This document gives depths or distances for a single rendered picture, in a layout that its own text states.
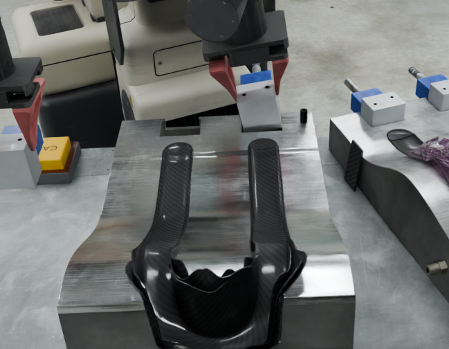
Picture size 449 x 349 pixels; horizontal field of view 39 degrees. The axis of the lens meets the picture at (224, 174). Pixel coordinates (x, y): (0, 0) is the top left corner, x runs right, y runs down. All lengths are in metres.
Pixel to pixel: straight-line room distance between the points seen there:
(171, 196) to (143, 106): 0.39
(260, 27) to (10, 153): 0.32
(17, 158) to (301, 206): 0.32
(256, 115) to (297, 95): 1.87
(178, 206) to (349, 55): 2.33
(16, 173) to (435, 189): 0.47
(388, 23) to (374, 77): 0.57
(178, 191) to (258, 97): 0.16
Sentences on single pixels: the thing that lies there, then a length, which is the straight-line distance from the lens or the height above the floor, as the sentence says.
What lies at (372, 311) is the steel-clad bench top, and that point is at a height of 0.80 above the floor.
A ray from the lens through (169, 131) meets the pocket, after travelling 0.89.
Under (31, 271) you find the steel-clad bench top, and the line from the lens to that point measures 0.83.
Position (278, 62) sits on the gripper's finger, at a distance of 0.77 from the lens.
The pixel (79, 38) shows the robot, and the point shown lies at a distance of 1.38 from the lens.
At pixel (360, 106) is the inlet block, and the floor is 0.86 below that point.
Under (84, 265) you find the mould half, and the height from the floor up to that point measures 0.93.
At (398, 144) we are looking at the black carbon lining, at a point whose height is 0.85.
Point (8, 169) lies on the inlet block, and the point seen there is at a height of 0.93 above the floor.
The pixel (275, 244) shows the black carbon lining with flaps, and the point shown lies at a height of 0.92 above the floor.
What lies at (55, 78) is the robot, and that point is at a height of 0.73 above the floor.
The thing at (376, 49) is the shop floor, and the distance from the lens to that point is 3.09.
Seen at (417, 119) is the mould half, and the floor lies 0.85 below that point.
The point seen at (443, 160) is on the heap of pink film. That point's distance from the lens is 0.77.
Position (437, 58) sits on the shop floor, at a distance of 3.04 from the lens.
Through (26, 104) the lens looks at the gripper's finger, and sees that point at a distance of 0.70.
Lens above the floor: 1.35
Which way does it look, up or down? 37 degrees down
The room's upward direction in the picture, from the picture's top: 5 degrees counter-clockwise
